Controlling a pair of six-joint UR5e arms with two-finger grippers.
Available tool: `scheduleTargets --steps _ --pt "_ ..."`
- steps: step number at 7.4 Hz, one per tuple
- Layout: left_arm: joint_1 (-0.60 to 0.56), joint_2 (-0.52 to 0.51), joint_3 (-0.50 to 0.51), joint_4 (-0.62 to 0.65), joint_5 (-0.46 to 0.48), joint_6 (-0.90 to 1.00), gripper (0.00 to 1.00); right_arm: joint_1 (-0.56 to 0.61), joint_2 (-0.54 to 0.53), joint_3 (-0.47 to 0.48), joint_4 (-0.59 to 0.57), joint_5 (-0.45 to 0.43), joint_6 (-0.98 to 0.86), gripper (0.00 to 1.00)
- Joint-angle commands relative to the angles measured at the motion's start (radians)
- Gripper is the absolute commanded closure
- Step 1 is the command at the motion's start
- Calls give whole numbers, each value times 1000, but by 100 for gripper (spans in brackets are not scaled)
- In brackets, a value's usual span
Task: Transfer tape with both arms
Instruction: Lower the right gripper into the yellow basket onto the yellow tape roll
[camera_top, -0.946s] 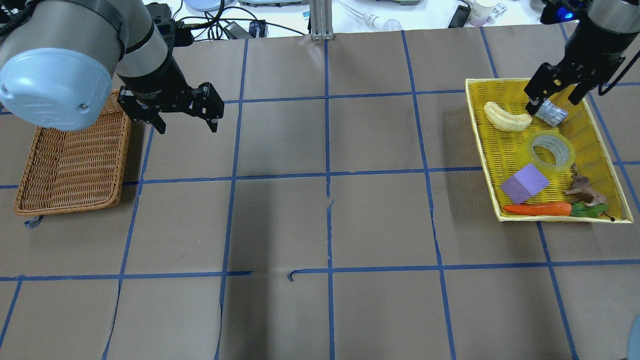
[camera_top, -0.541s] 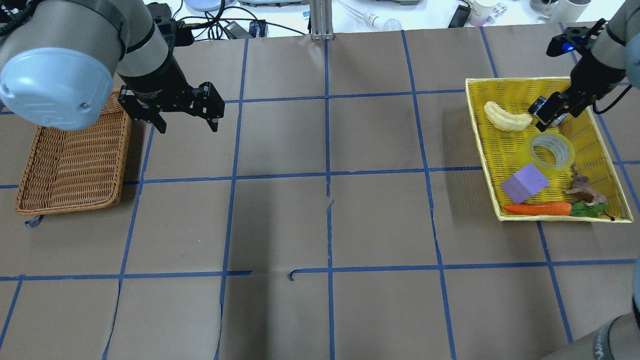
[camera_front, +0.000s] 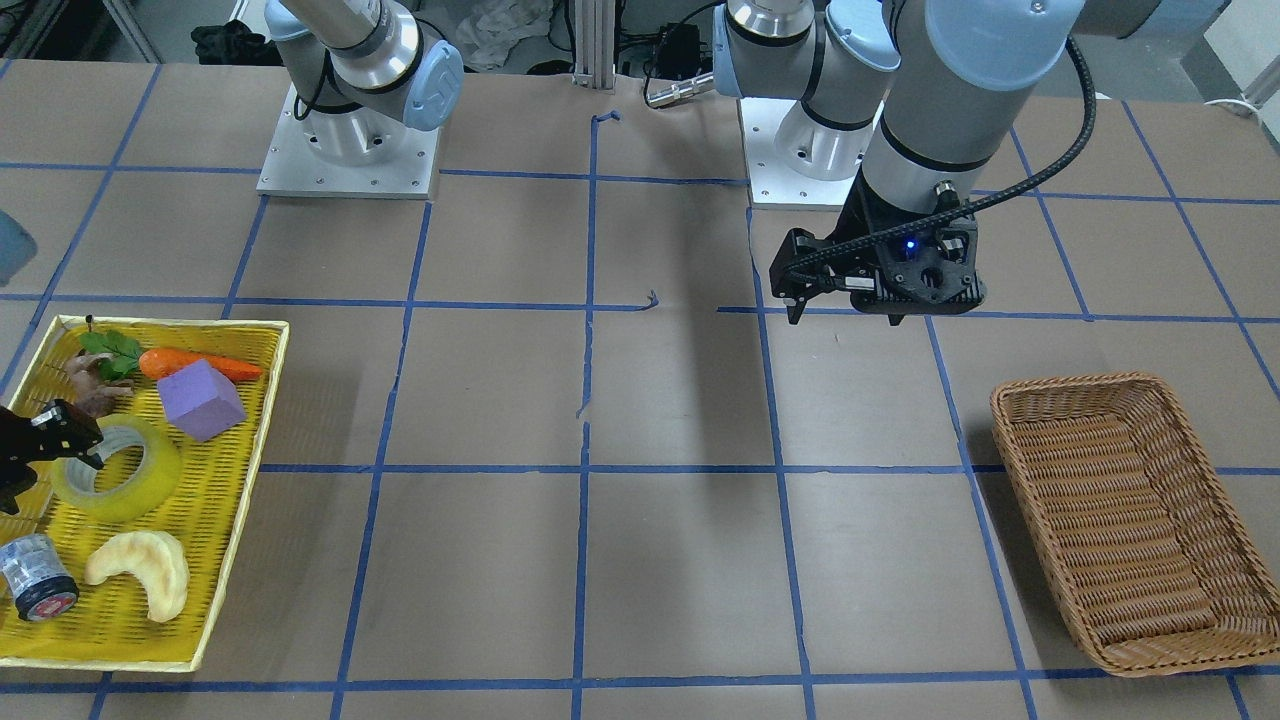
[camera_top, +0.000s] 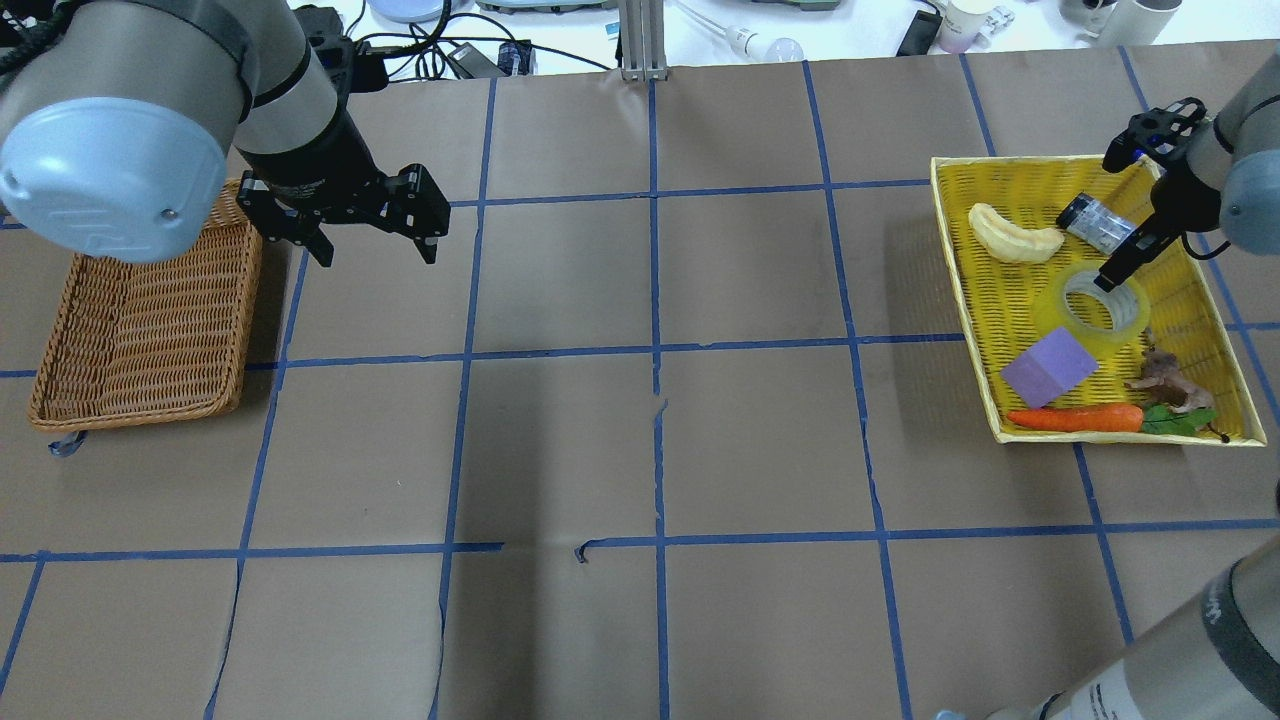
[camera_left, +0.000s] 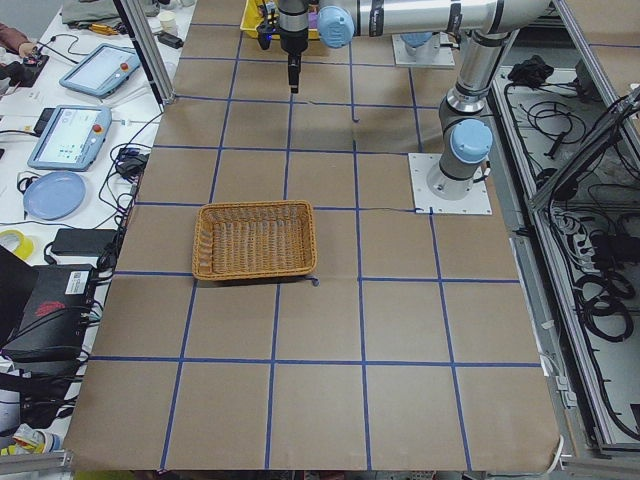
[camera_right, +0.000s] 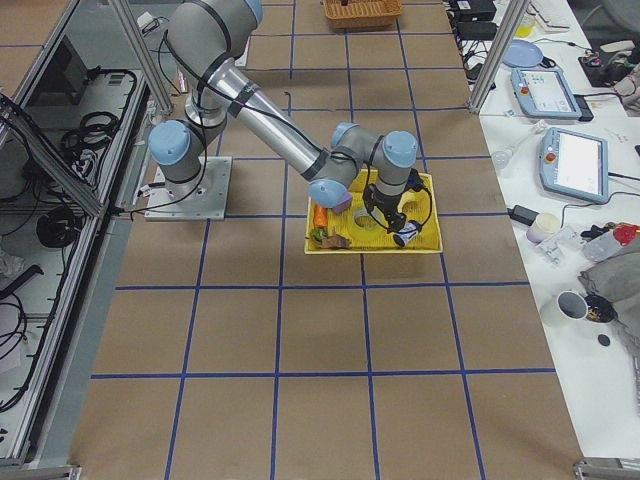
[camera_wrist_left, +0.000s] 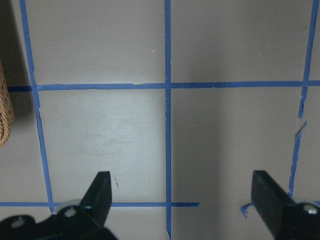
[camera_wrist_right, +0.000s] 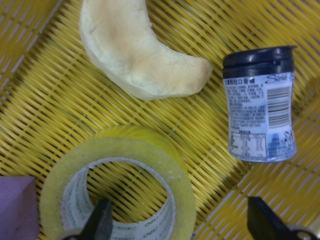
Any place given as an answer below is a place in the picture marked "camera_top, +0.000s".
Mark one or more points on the brown wicker basket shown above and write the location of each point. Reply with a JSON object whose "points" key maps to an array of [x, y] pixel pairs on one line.
{"points": [[139, 344]]}

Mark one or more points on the aluminium frame post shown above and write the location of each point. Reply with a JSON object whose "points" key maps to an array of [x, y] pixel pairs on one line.
{"points": [[643, 40]]}

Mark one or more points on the light bulb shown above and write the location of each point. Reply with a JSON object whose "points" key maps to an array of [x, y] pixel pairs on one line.
{"points": [[747, 43]]}

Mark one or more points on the yellow clear tape roll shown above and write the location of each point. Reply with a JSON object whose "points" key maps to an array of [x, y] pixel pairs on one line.
{"points": [[1102, 322]]}

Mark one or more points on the white mug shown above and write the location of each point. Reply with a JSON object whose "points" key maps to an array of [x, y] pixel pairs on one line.
{"points": [[1125, 23]]}

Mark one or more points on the pale croissant toy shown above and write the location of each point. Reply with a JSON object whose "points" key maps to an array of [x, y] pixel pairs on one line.
{"points": [[1008, 242]]}

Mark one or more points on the yellow plastic basket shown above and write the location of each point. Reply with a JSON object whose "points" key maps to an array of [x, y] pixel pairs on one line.
{"points": [[1007, 307]]}

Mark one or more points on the blue plate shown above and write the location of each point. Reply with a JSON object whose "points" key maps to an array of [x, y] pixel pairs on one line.
{"points": [[407, 11]]}

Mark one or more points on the brown dried leaf toy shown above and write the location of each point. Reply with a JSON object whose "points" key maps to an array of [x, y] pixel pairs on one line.
{"points": [[1175, 405]]}

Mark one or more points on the purple foam cube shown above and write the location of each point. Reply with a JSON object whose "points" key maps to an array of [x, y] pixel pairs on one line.
{"points": [[1049, 369]]}

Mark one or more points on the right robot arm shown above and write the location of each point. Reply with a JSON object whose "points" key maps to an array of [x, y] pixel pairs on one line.
{"points": [[1216, 656]]}

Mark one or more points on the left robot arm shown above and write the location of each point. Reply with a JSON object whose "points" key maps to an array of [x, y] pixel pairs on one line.
{"points": [[118, 117]]}

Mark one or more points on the black power adapter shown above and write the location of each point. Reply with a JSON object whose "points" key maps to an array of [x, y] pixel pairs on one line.
{"points": [[921, 33]]}

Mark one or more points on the orange toy carrot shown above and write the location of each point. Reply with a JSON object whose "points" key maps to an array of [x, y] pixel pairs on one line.
{"points": [[1106, 418]]}

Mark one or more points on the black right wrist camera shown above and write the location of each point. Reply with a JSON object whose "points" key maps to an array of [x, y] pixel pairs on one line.
{"points": [[1159, 134]]}

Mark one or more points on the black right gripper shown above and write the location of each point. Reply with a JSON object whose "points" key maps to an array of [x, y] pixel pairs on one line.
{"points": [[1168, 199]]}

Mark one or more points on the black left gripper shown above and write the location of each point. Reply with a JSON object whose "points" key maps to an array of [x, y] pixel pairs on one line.
{"points": [[312, 160]]}

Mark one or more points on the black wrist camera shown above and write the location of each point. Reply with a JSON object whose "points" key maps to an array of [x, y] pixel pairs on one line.
{"points": [[1159, 134], [349, 64]]}

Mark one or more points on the black-lidded gum jar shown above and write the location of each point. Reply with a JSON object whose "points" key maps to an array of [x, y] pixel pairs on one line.
{"points": [[1088, 219]]}

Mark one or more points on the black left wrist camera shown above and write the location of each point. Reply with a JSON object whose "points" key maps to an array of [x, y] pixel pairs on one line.
{"points": [[349, 64]]}

